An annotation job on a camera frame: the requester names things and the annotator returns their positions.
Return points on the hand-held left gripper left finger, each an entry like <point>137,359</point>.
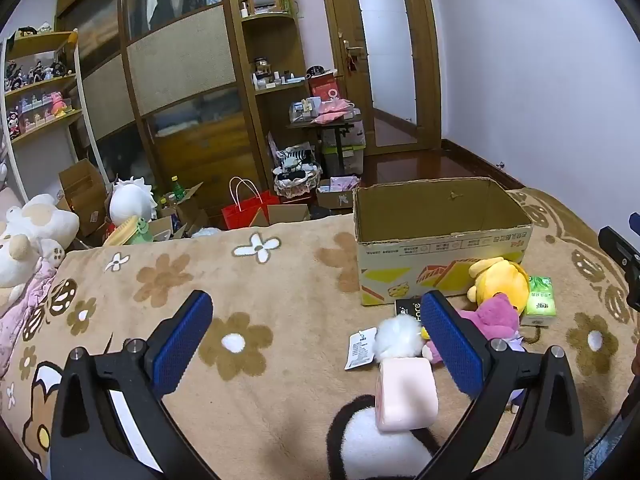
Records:
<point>182,340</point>

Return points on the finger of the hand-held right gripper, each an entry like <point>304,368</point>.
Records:
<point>620,255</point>
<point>635,221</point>

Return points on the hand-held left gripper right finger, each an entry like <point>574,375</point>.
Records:
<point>450,345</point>

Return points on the pink plush toy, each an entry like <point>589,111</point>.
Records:
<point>492,317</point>

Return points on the white fluffy plush toy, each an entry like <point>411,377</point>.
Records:
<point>397,337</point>

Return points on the black tissue pack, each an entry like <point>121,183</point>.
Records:
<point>407,307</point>

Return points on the pink soft cube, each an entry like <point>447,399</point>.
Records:
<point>405,395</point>

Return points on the yellow plush toy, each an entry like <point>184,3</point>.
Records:
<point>500,280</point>

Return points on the printed cardboard box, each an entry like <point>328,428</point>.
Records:
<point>400,255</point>

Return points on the green tissue pack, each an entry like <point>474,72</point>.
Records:
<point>540,300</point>

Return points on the beige flower printed blanket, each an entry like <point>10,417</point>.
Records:
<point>280,320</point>

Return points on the green and yellow toy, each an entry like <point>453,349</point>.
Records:
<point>130,231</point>

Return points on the cardboard box with bottles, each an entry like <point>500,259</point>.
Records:
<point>192,210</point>

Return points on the red gift bag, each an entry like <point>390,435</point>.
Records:
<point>240,215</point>

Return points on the white round plush toy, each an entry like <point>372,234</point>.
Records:
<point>132,202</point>

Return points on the green bottle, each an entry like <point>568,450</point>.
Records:
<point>176,191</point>

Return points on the flat brown cardboard box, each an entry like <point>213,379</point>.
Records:
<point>287,212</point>

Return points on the pink printed quilt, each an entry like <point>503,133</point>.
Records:
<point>20,305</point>

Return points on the open brown cardboard box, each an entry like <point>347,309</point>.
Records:
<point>82,195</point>

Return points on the white plush toy beige patches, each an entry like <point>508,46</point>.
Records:
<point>45,220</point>

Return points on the cream plush toy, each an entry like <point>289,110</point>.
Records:
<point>15,260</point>

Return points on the small cardboard box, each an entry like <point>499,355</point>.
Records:
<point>332,197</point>

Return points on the wicker basket with lace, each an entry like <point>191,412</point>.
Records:
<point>295,187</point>

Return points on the white storage box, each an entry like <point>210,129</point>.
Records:
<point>352,155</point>

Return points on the striped plush toy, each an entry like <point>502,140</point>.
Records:
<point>295,156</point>

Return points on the small folding table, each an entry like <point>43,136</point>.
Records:
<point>325,122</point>

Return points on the white and yellow shelf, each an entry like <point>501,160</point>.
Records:
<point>45,125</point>

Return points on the wooden door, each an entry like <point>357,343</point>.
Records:
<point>430,60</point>

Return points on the pink clothes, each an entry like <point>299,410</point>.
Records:
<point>330,110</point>

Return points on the row of small bottles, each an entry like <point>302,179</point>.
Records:
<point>275,77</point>

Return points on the wooden wardrobe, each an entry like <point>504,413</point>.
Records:
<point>180,60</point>

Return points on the red and white bag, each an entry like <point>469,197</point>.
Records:
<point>325,90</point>

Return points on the black hat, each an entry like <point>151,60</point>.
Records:
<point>320,70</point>

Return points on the row of dark figurines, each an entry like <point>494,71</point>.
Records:
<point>35,72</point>

